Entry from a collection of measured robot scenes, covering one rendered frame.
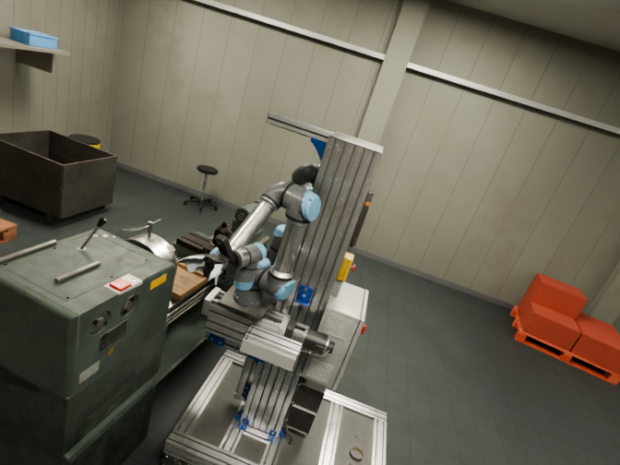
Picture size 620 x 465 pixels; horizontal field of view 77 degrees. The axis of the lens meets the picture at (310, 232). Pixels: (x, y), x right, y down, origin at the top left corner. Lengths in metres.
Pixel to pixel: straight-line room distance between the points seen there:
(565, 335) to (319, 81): 4.44
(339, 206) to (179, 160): 4.85
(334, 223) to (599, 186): 4.79
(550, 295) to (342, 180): 4.45
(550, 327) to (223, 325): 4.41
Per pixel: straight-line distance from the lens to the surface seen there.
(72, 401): 1.93
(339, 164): 1.81
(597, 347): 5.87
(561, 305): 5.99
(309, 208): 1.61
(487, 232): 5.99
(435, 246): 5.96
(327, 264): 1.94
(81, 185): 4.92
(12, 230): 4.67
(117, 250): 2.04
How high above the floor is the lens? 2.26
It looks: 22 degrees down
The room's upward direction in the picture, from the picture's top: 18 degrees clockwise
